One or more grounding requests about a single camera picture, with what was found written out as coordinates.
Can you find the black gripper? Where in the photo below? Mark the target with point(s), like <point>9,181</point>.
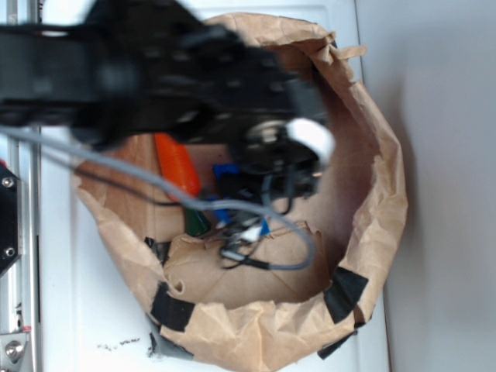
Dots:
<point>279,140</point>

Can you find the blue sponge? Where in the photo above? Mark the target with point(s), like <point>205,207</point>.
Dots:
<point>224,170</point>

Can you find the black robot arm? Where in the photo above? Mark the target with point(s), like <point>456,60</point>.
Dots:
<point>135,67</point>

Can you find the orange toy carrot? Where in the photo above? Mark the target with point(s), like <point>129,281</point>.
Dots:
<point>177,168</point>

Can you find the brown paper bag bin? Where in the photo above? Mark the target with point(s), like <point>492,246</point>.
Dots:
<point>247,319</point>

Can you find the aluminium frame rail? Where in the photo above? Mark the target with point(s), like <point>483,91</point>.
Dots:
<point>20,291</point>

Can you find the black metal bracket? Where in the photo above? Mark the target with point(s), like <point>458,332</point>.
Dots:
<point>9,219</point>

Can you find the silver corner bracket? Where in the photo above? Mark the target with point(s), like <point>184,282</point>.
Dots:
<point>14,348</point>

